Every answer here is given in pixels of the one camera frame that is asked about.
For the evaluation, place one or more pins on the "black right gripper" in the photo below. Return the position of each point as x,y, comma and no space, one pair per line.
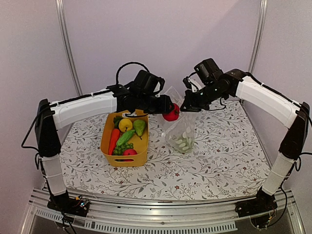
189,104

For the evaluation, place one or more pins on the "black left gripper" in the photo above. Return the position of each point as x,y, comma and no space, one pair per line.
165,106

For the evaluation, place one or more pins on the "red toy apple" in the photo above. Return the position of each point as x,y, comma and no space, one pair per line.
173,115

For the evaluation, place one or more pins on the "clear polka dot zip bag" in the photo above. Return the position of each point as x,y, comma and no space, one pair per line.
183,127

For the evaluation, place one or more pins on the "green toy apple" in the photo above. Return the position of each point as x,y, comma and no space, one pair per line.
184,144

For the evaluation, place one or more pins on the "yellow toy apple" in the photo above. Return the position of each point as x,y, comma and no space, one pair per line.
125,125

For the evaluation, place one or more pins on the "pink red toy peach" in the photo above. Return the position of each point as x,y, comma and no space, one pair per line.
129,152

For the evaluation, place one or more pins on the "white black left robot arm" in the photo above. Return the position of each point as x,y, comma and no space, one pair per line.
56,115

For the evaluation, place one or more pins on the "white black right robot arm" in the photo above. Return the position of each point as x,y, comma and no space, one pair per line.
293,116

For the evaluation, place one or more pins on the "green toy pear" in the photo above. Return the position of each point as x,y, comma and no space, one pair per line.
139,126

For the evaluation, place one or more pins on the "yellow plastic basket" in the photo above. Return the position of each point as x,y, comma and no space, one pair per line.
140,143

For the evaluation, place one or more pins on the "green toy leafy vegetable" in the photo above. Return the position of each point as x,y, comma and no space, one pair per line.
116,121

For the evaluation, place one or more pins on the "green toy bitter gourd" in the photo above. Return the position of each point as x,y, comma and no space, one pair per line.
125,137

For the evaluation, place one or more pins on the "orange toy carrot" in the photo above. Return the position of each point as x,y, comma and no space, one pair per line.
113,140

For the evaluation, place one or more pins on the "green toy grapes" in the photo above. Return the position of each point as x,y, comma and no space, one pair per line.
118,151

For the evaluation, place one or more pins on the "floral white table mat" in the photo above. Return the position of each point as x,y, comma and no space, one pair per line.
226,161

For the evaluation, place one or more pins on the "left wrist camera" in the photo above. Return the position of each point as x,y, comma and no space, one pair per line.
159,86

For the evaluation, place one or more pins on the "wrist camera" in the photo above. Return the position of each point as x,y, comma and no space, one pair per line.
159,86
192,84

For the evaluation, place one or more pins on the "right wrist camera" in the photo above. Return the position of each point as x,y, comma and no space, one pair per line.
192,84

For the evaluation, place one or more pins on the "aluminium front rail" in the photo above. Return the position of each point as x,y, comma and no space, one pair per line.
119,215

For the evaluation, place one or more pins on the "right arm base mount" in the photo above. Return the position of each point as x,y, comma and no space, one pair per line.
262,208

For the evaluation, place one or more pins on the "right aluminium frame post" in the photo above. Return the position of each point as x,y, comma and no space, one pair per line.
258,34

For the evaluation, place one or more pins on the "aluminium frame post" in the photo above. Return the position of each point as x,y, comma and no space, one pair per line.
258,34
67,46

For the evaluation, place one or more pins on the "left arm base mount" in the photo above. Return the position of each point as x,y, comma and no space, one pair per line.
63,203

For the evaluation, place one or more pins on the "left aluminium frame post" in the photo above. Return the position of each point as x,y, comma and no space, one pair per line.
67,46

